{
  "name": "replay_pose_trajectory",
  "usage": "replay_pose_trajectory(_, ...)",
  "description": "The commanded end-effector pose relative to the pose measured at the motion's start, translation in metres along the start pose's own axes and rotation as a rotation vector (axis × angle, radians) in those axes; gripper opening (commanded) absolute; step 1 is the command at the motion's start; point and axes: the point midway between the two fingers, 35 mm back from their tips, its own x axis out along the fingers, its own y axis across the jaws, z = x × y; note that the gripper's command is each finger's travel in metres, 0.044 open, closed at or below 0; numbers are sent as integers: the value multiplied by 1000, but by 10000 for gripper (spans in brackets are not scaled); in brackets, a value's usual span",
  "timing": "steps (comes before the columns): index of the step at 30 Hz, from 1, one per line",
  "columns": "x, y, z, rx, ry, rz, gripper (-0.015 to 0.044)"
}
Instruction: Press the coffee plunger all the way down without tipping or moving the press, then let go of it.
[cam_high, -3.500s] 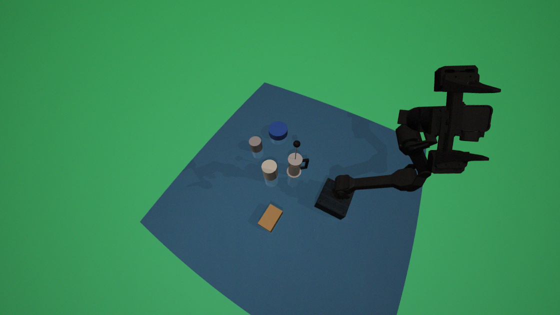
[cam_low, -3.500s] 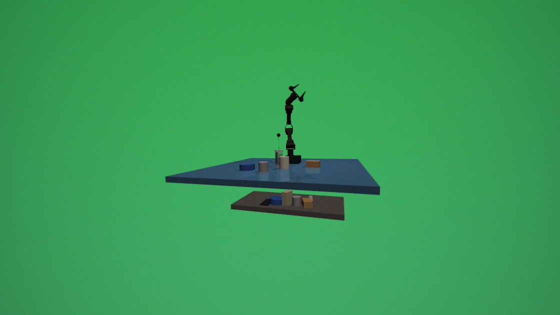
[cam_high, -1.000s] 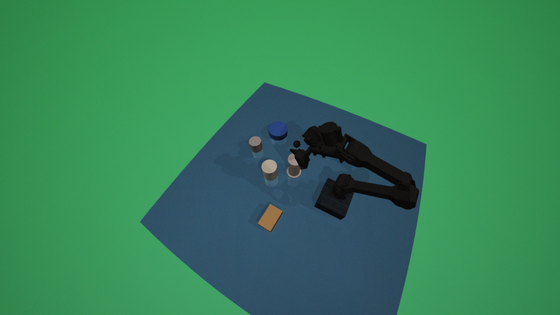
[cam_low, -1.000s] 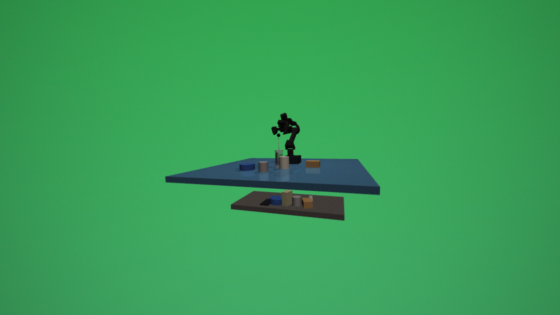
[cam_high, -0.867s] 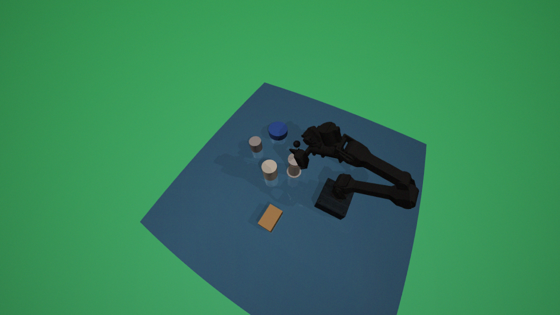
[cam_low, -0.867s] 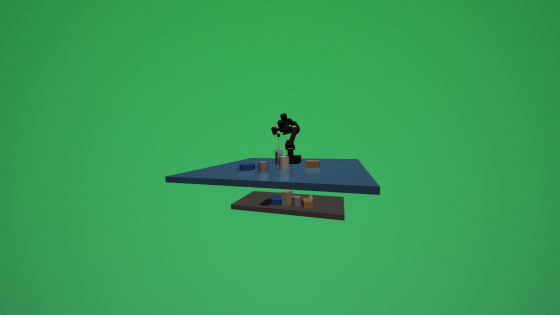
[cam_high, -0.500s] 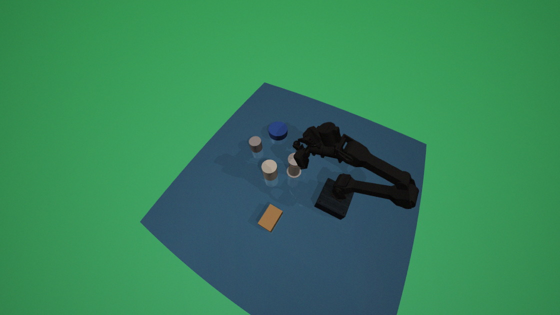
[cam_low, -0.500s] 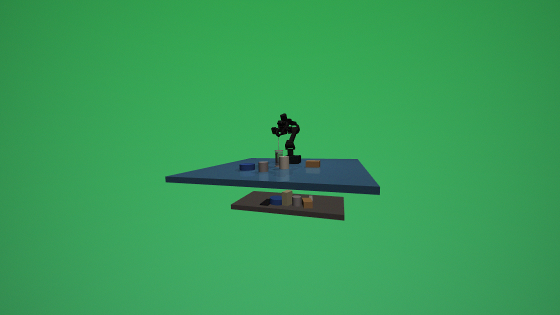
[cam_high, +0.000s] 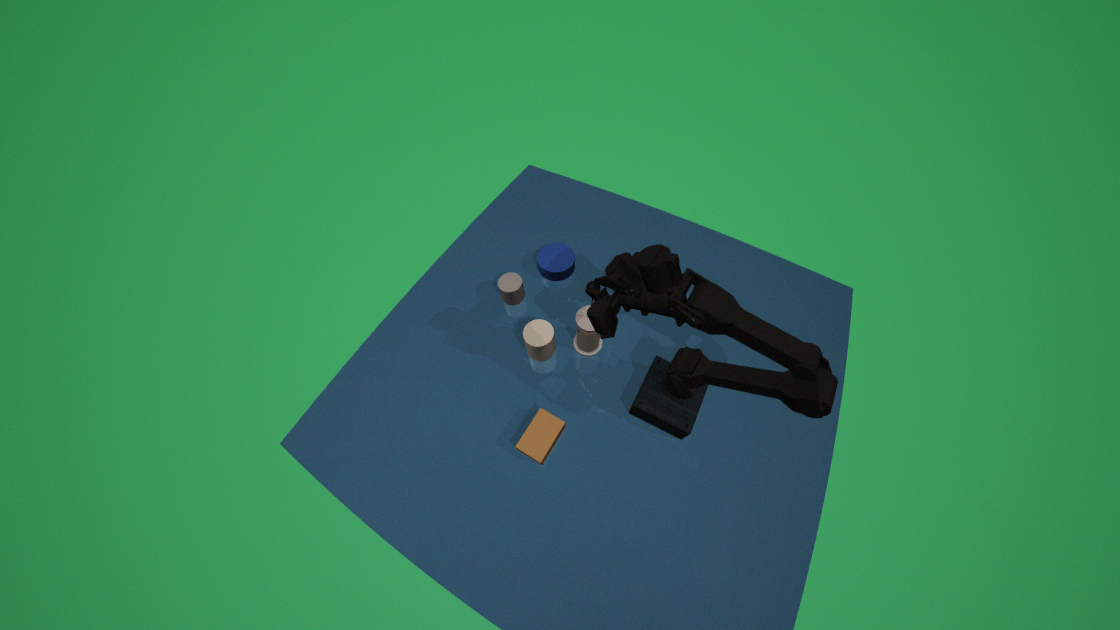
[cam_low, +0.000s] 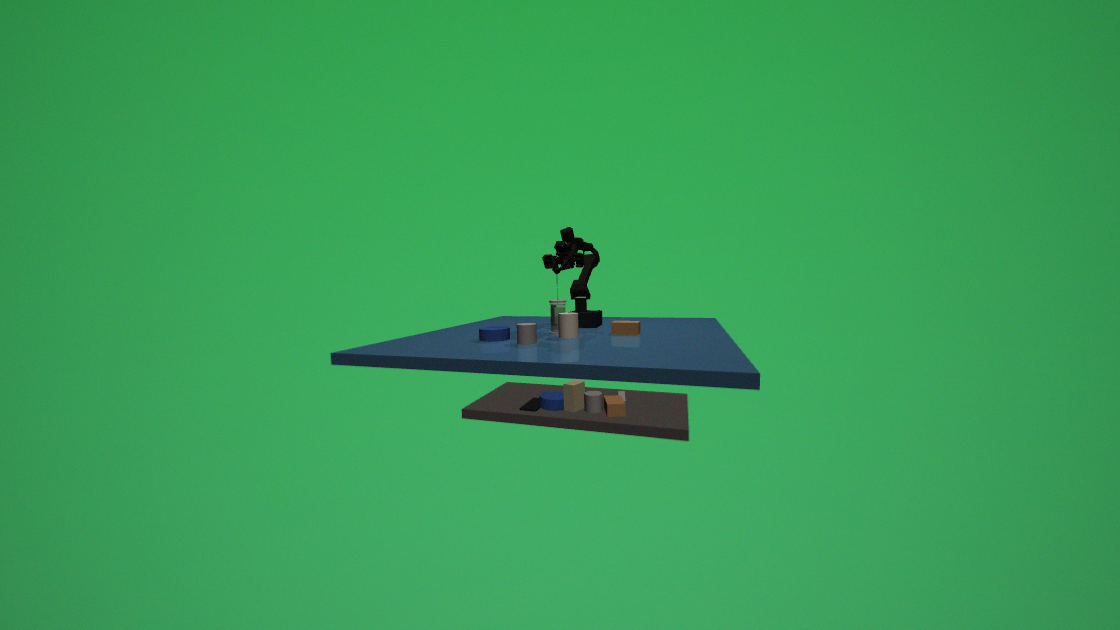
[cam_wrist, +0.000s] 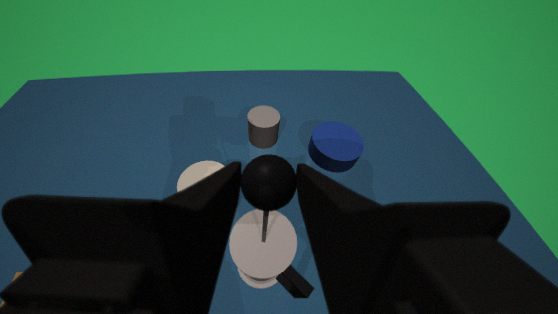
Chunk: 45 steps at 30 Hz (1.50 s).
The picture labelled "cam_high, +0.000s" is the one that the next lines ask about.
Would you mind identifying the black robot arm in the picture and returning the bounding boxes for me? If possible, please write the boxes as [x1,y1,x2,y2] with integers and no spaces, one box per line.
[605,244,838,418]

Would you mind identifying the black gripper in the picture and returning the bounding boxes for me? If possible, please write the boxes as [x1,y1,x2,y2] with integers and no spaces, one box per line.
[585,275,648,335]

